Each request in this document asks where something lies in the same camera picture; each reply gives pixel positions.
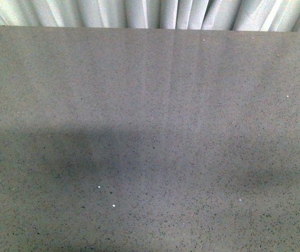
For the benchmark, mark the white pleated curtain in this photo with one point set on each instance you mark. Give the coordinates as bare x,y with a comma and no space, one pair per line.
242,15

